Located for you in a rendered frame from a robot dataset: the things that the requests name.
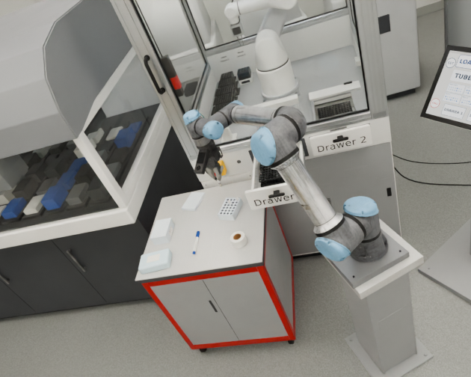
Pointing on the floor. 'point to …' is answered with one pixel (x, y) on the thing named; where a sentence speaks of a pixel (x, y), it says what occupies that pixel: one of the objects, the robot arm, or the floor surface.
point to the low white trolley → (224, 273)
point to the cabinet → (337, 191)
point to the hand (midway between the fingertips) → (217, 179)
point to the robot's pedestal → (386, 319)
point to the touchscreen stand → (466, 243)
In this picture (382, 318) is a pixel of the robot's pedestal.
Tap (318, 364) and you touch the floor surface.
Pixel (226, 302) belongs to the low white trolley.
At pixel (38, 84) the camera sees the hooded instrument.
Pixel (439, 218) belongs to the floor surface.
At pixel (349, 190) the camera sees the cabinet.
